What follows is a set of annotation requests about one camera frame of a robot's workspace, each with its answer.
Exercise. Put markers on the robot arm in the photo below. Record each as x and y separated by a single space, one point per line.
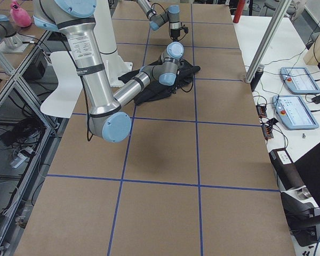
169 15
88 28

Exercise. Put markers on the brown table mat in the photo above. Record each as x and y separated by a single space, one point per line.
193 178

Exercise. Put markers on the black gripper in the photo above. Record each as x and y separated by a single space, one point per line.
175 33

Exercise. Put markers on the black printed t-shirt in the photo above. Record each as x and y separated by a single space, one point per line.
160 85

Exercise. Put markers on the black monitor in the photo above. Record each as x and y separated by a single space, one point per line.
308 167

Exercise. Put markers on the near blue teach pendant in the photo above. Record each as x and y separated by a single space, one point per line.
293 113

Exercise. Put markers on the red bottle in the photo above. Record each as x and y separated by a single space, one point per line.
239 10

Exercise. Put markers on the blue teach pendant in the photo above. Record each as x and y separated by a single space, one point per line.
298 80
293 113

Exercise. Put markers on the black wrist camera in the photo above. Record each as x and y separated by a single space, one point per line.
185 29

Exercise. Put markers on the aluminium frame post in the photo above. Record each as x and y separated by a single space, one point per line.
267 37

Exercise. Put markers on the far blue teach pendant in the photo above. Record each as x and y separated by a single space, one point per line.
298 80

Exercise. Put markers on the pink plush toy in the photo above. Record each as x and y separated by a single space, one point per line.
19 15

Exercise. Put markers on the black thermos bottle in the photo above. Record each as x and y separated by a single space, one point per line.
257 77

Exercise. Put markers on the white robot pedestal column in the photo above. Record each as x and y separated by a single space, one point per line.
61 102

